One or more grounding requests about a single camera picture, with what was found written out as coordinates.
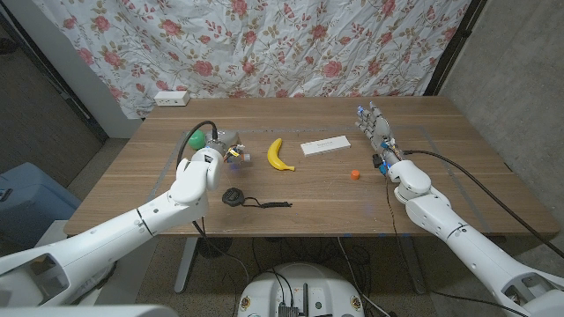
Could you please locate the black round floor object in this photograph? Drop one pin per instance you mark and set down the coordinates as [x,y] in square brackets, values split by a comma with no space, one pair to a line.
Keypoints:
[214,247]

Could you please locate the green toy apple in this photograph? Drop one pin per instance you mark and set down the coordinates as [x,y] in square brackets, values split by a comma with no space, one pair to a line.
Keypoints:
[197,141]

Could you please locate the grey table leg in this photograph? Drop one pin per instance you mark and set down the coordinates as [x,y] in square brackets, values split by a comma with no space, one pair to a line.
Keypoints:
[185,264]
[413,264]

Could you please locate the floral curtain backdrop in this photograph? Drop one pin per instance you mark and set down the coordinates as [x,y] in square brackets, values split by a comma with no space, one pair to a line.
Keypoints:
[264,48]

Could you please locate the black backdrop pole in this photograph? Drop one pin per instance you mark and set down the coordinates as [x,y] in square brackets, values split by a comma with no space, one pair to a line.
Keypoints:
[454,44]

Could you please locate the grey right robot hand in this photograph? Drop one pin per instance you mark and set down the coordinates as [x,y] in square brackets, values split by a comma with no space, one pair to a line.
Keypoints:
[380,127]

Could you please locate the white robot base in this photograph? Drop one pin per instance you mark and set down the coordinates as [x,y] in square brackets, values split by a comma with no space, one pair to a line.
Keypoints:
[299,286]

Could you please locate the white power strip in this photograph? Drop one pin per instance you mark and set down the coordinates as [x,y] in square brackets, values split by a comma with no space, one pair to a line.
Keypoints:
[171,98]

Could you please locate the glue stick with blue label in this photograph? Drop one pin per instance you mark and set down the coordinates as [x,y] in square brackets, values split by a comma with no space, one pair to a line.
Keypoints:
[245,157]

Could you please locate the white stylus pen box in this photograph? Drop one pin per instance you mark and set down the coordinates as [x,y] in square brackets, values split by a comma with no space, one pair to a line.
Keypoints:
[326,145]

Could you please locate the orange glue stick cap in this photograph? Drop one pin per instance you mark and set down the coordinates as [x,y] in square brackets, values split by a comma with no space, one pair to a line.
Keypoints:
[355,175]

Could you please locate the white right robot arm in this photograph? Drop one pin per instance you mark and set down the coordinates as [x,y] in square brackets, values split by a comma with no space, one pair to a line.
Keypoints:
[476,251]

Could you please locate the white floor board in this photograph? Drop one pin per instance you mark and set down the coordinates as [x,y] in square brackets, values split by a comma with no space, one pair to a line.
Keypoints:
[50,233]

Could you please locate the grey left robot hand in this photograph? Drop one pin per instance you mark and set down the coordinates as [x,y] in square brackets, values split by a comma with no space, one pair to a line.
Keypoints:
[224,137]

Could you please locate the yellow toy banana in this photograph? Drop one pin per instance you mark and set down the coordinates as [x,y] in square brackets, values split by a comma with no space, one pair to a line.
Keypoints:
[274,158]

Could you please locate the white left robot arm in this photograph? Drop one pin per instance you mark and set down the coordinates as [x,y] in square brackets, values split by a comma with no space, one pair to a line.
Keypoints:
[132,224]

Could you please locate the blue plastic bin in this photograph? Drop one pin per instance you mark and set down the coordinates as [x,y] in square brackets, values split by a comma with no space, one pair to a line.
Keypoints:
[31,198]

